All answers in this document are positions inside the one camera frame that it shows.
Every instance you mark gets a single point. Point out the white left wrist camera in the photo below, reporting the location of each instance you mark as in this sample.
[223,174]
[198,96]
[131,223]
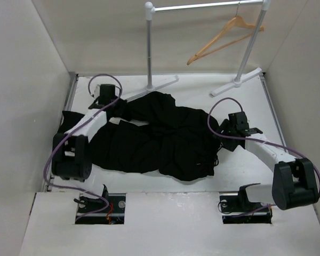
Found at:
[96,91]

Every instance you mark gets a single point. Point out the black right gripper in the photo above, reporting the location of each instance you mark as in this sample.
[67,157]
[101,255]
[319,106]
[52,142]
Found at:
[224,126]

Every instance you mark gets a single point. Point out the wooden clothes hanger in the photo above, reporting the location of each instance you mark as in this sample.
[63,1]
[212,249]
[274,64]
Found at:
[221,40]

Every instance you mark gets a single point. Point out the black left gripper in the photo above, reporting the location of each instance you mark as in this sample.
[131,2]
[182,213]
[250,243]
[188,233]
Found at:
[122,107]

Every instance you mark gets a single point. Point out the white clothes rack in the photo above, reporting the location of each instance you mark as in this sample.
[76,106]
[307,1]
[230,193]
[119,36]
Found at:
[238,80]

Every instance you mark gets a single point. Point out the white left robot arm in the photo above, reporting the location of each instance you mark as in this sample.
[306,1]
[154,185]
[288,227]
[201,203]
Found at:
[71,158]

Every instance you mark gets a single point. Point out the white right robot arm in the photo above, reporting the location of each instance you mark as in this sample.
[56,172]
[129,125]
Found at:
[295,181]

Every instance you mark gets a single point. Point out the black trousers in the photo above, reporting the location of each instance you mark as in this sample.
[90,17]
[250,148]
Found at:
[155,134]

